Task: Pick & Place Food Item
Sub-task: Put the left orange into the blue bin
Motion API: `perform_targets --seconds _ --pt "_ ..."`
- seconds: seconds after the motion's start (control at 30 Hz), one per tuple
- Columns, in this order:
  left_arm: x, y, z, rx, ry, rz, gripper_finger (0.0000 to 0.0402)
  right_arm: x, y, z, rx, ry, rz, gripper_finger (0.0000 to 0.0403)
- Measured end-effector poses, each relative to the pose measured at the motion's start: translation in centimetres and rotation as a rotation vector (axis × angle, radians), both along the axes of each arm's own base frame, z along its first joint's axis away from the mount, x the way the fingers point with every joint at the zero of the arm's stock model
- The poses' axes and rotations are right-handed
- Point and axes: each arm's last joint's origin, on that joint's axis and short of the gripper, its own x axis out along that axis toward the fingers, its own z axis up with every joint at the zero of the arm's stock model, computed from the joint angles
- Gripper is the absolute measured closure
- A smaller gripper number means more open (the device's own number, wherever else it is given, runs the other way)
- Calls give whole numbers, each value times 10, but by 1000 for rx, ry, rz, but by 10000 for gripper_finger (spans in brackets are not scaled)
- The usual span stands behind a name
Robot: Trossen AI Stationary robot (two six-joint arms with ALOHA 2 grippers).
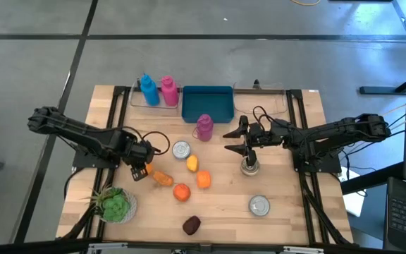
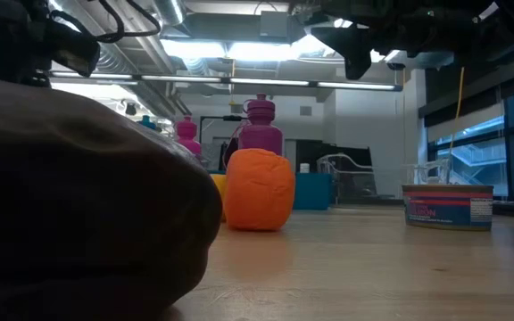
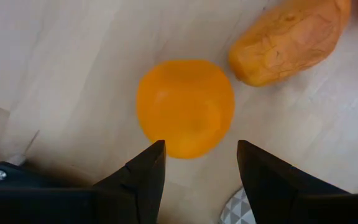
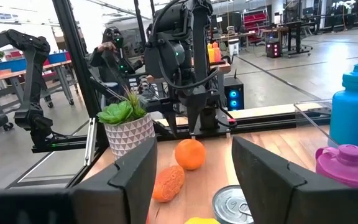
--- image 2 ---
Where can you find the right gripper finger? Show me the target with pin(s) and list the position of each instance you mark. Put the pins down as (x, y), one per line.
(355, 55)

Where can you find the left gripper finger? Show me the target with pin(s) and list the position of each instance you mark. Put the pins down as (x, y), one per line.
(76, 51)

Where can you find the magenta squeeze bottle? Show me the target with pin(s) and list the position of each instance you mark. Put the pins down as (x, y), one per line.
(260, 134)

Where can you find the bright pink squeeze bottle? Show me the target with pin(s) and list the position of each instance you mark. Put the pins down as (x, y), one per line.
(188, 134)

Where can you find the dark brown toy food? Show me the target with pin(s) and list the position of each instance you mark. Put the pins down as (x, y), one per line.
(83, 200)

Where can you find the tin can with blue label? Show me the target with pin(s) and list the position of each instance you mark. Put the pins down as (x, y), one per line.
(446, 209)

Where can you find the yellow toy lemon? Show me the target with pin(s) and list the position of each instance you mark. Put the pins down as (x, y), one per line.
(219, 187)

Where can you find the grey ceiling box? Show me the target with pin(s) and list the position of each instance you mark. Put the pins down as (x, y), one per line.
(274, 24)

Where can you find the bright ceiling light panel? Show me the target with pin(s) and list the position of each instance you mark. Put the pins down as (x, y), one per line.
(257, 51)

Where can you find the black cabinet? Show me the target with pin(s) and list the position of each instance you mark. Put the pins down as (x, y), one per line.
(310, 153)

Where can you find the clear plastic bin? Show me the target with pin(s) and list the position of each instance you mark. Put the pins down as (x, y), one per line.
(324, 178)
(208, 160)

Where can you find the black metal stand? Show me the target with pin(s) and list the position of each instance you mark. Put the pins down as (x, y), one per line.
(232, 118)

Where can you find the teal plastic bin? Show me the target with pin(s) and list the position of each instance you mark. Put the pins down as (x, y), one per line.
(312, 191)

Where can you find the orange soft cube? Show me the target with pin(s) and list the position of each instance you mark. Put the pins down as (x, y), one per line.
(259, 191)

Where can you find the large dark framed window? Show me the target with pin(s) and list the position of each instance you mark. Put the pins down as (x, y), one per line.
(511, 147)

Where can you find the grey wall vent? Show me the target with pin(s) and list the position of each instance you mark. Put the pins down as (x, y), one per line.
(305, 111)

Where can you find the silver spiral duct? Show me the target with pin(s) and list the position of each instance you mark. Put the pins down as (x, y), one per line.
(170, 11)

